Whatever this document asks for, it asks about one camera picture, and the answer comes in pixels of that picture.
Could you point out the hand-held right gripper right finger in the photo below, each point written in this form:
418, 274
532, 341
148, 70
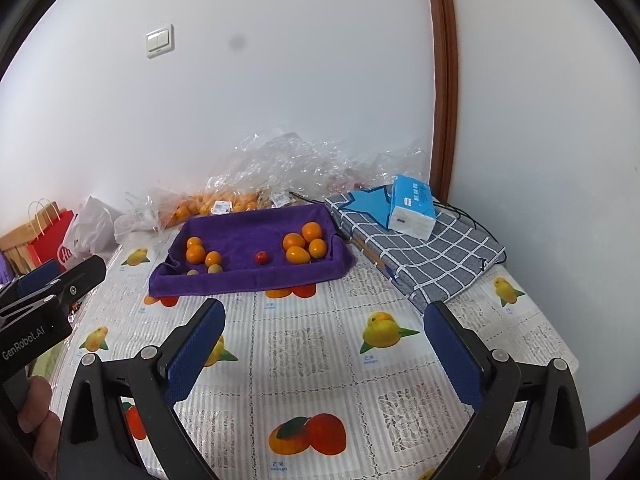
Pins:
452, 355

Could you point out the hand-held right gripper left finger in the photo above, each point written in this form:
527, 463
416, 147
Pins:
195, 355

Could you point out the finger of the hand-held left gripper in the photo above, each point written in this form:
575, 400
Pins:
82, 277
37, 277

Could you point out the small round orange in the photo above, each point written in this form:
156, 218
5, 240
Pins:
194, 242
195, 255
213, 259

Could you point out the purple towel lined tray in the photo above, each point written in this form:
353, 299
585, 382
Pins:
250, 272

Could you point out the small red fruit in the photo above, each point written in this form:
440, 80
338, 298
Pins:
261, 257

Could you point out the oval orange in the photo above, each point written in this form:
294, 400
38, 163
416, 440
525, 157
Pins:
296, 255

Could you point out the large round orange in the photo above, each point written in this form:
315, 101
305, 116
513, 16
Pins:
292, 241

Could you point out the person's left hand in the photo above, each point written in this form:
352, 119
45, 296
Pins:
37, 420

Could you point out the red paper bag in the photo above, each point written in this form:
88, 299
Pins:
50, 245

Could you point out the wooden crate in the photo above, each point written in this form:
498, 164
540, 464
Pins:
15, 247

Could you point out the white plastic bag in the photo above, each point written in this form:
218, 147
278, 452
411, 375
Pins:
92, 225

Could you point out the empty clear plastic bag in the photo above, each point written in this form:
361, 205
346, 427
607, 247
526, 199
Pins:
140, 212

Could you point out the grey checked folded blanket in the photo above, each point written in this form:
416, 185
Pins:
425, 260

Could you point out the fruit printed lace tablecloth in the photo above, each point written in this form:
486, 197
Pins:
325, 365

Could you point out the blue white tissue pack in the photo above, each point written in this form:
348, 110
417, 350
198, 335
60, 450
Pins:
412, 210

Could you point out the clear bag of oranges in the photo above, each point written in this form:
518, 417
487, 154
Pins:
220, 204

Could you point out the blue star paper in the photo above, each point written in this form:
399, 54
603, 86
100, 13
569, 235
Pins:
370, 205

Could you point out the brown wooden baseboard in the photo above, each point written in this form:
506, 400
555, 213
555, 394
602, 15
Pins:
610, 427

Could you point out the crumpled clear plastic wrap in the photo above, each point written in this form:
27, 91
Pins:
300, 157

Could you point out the white light switch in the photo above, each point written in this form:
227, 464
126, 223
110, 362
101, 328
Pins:
160, 42

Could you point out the brown wooden door frame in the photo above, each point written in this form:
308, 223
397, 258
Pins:
445, 85

